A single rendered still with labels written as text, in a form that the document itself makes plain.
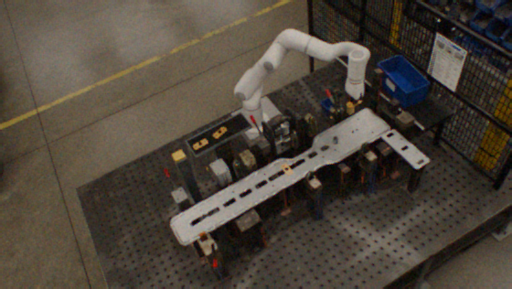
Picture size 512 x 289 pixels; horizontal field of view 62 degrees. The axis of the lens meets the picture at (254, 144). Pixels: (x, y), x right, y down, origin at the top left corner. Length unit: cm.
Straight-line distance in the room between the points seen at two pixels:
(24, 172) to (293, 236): 285
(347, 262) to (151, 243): 116
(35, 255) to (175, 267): 164
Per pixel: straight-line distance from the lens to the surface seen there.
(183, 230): 234
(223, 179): 239
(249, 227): 223
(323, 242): 254
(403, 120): 261
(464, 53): 252
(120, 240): 281
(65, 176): 429
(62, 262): 381
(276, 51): 233
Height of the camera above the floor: 298
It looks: 50 degrees down
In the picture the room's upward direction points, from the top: 12 degrees counter-clockwise
